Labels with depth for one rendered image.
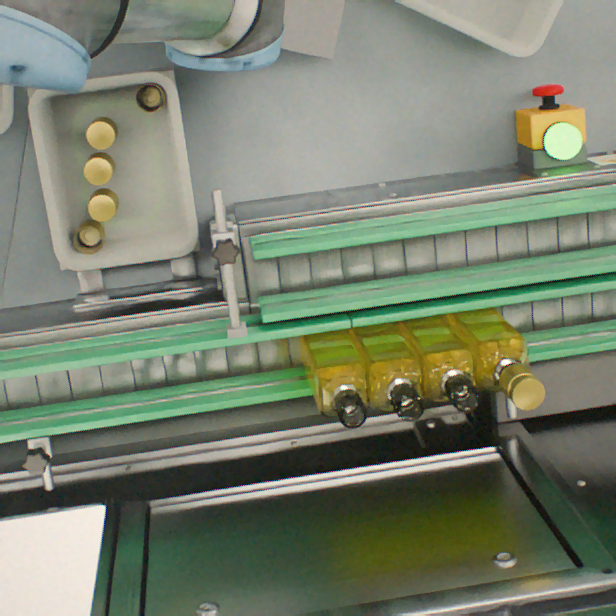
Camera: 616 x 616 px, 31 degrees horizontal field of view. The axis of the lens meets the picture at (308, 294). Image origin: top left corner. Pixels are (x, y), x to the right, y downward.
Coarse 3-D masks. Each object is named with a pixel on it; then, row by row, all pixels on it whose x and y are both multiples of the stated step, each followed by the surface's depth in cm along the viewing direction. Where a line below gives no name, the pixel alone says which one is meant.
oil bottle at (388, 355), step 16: (352, 336) 130; (368, 336) 127; (384, 336) 126; (400, 336) 125; (368, 352) 122; (384, 352) 121; (400, 352) 120; (368, 368) 119; (384, 368) 117; (400, 368) 117; (416, 368) 117; (384, 384) 117; (416, 384) 117; (384, 400) 117
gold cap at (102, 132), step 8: (96, 120) 135; (104, 120) 135; (112, 120) 138; (88, 128) 134; (96, 128) 134; (104, 128) 134; (112, 128) 134; (88, 136) 134; (96, 136) 134; (104, 136) 134; (112, 136) 134; (96, 144) 134; (104, 144) 134
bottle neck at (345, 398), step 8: (336, 392) 115; (344, 392) 114; (352, 392) 114; (336, 400) 114; (344, 400) 112; (352, 400) 112; (360, 400) 112; (336, 408) 113; (344, 408) 111; (352, 408) 116; (360, 408) 112; (344, 416) 113; (352, 416) 114; (360, 416) 113; (344, 424) 112; (352, 424) 112; (360, 424) 112
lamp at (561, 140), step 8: (552, 128) 137; (560, 128) 136; (568, 128) 136; (576, 128) 137; (544, 136) 138; (552, 136) 137; (560, 136) 136; (568, 136) 136; (576, 136) 137; (544, 144) 138; (552, 144) 137; (560, 144) 136; (568, 144) 137; (576, 144) 137; (552, 152) 137; (560, 152) 137; (568, 152) 137; (576, 152) 137
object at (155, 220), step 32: (32, 96) 130; (64, 96) 137; (96, 96) 137; (128, 96) 138; (32, 128) 130; (64, 128) 138; (128, 128) 139; (160, 128) 139; (64, 160) 139; (128, 160) 140; (160, 160) 140; (64, 192) 139; (128, 192) 141; (160, 192) 141; (192, 192) 135; (64, 224) 136; (128, 224) 142; (160, 224) 142; (192, 224) 135; (64, 256) 135; (96, 256) 137; (128, 256) 136; (160, 256) 136
